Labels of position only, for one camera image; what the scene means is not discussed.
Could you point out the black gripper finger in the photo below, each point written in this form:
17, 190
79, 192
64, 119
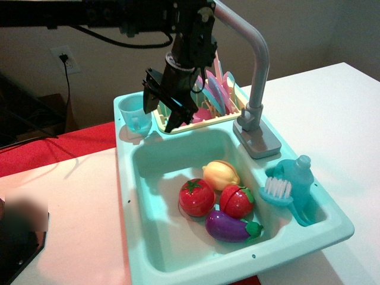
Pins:
173, 121
150, 100

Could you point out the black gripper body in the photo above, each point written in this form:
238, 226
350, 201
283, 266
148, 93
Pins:
174, 86

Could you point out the translucent blue plastic cup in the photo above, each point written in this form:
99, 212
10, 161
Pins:
138, 123

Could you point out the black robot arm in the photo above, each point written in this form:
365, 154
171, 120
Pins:
188, 26

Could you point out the magenta toy bowl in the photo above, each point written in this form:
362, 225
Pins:
201, 115

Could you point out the blue toy plate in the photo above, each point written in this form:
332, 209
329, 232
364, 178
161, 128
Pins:
214, 94

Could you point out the yellow dish rack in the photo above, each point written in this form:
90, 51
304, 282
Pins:
239, 101

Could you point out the pink toy plate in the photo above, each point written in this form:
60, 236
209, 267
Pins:
228, 83

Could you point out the yellow toy lemon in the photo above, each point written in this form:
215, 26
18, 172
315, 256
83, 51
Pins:
219, 174

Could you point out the red toy tomato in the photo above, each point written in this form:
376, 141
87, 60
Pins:
196, 197

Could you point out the grey toy faucet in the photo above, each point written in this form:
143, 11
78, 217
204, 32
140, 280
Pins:
256, 137

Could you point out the red toy strawberry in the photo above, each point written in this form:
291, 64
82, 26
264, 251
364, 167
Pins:
236, 201

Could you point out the purple toy eggplant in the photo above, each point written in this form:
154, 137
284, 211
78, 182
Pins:
224, 228

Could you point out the red cloth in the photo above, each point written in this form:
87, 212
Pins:
48, 151

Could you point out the blue dish brush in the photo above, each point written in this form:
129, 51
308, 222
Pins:
277, 192

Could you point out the blue toy soap bottle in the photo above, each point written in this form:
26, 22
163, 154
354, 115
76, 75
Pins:
298, 173

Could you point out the white wall outlet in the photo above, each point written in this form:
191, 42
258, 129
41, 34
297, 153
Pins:
65, 59

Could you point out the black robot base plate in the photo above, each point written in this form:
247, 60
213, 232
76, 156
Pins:
18, 249

